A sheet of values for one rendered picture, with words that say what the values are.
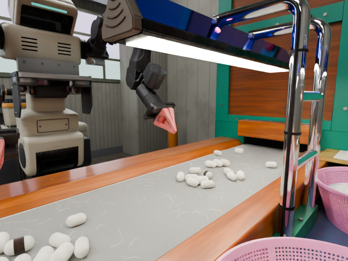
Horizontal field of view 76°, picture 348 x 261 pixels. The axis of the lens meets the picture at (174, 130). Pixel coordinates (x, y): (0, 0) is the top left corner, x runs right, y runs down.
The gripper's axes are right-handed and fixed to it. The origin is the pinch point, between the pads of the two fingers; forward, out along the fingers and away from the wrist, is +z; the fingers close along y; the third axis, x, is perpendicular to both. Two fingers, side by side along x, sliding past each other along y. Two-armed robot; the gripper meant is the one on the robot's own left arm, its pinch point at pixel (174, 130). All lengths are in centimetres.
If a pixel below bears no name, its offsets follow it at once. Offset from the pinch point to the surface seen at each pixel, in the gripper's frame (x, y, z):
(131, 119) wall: 188, 162, -174
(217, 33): -31.3, -11.7, 2.8
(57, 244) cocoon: -2.3, -39.4, 18.2
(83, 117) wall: 205, 98, -202
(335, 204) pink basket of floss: -17.6, 6.9, 38.7
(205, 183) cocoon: -3.7, -6.9, 19.5
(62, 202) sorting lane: 8.7, -33.3, 7.5
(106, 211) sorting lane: 2.2, -28.8, 14.9
